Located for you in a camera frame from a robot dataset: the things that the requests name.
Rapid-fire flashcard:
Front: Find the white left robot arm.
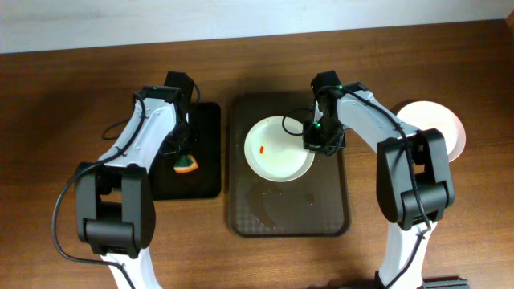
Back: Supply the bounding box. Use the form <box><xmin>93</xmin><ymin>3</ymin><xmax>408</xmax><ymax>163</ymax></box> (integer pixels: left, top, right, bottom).
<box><xmin>75</xmin><ymin>85</ymin><xmax>200</xmax><ymax>288</ymax></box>

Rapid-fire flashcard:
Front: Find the small black tray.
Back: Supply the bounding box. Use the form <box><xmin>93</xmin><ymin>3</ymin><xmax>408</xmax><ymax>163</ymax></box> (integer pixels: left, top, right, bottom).
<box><xmin>149</xmin><ymin>102</ymin><xmax>222</xmax><ymax>201</ymax></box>

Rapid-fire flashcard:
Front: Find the white plate with red stain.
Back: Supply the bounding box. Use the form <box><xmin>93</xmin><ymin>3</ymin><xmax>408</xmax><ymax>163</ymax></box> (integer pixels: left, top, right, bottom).
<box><xmin>397</xmin><ymin>100</ymin><xmax>462</xmax><ymax>139</ymax></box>

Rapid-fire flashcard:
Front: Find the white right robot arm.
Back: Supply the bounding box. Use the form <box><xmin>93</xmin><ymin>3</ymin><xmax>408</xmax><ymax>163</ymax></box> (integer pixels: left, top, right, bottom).
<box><xmin>303</xmin><ymin>82</ymin><xmax>467</xmax><ymax>288</ymax></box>

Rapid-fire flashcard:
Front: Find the brown checkered serving tray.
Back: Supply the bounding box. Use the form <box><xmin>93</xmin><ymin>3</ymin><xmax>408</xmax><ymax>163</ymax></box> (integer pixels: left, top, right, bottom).
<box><xmin>227</xmin><ymin>92</ymin><xmax>351</xmax><ymax>238</ymax></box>

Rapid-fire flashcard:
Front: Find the green and yellow sponge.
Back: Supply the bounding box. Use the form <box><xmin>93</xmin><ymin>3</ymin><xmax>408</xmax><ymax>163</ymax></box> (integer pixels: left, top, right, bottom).
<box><xmin>173</xmin><ymin>154</ymin><xmax>199</xmax><ymax>173</ymax></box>

